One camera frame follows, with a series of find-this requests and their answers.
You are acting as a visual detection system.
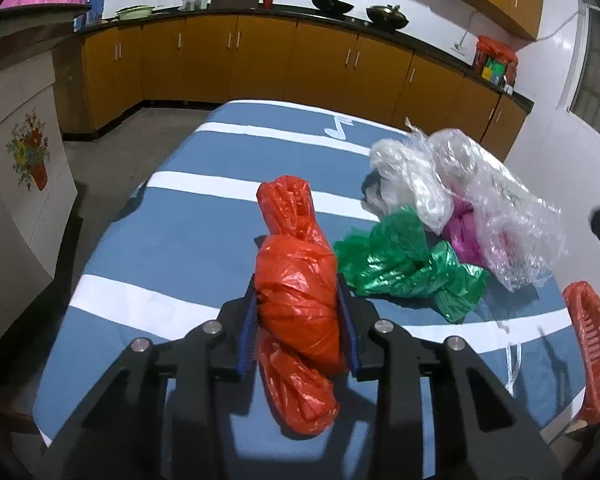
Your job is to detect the green basin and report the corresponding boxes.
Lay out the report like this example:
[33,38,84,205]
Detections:
[116,5,156,22]

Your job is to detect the red plastic basket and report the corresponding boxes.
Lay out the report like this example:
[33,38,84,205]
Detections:
[561,281,600,426]

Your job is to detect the black bowl on counter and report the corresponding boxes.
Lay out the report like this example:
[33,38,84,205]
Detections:
[310,0,355,15]

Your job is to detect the red plastic bag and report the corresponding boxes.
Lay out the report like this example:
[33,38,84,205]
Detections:
[255,175,342,436]

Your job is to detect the magenta plastic bag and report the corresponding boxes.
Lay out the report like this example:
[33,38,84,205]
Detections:
[442,195,511,268]

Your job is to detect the white cable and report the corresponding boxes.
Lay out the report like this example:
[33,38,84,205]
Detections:
[459,7,586,50]

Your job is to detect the green plastic bag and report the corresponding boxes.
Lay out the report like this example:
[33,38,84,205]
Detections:
[334,205,491,325]

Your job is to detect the dark wok with lid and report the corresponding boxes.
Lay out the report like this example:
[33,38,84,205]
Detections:
[365,3,411,31]

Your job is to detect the clear crinkled plastic bag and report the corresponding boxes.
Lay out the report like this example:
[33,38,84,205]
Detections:
[430,127,568,293]

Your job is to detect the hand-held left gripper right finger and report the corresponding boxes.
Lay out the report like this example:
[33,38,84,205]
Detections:
[335,274,566,480]

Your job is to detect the black kitchen countertop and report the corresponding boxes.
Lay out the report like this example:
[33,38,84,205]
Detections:
[72,2,535,111]

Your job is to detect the translucent white plastic bag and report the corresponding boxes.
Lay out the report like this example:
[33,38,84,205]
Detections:
[369,130,456,235]

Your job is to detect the brown lower kitchen cabinets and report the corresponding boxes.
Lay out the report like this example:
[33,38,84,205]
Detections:
[52,12,528,161]

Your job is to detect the white cabinet with flower print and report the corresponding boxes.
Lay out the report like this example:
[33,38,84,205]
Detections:
[0,37,78,366]

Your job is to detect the green box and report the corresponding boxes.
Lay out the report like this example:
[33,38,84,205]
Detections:
[481,57,508,83]

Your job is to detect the barred window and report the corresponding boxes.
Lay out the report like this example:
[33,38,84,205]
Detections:
[565,0,600,153]

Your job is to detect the red bag of groceries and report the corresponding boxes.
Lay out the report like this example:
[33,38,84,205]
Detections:
[475,35,520,83]

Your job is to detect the blue striped tablecloth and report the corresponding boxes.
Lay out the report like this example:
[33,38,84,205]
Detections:
[32,99,588,453]

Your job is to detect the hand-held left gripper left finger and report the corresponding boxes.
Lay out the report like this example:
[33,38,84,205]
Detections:
[35,275,261,480]

